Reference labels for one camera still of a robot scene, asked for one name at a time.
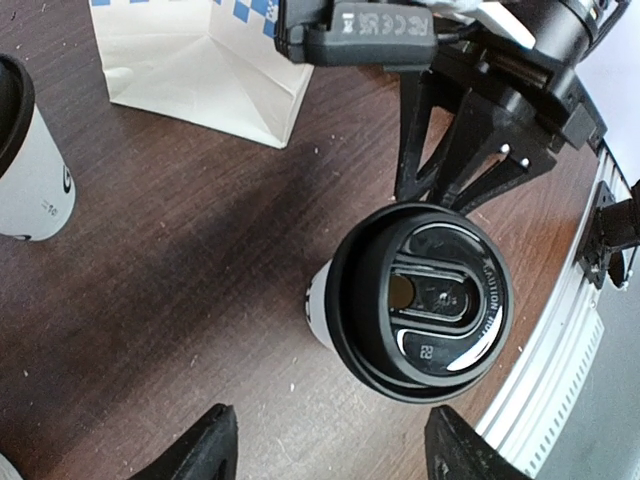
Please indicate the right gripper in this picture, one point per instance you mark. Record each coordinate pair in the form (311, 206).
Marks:
(495, 143)

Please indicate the white paper coffee cup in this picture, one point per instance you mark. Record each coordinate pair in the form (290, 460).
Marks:
(37, 191)

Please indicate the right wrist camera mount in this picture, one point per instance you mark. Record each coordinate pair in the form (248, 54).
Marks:
(397, 35)

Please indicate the aluminium front rail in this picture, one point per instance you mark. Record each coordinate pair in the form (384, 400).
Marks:
(525, 420)

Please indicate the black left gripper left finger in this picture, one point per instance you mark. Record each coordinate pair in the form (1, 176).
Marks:
(207, 450)

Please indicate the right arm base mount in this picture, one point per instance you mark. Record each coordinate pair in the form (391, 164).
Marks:
(612, 227)

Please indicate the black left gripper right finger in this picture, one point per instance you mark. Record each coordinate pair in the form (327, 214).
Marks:
(455, 451)

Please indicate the blue checkered paper bag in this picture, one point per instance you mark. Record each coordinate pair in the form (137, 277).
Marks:
(210, 63)

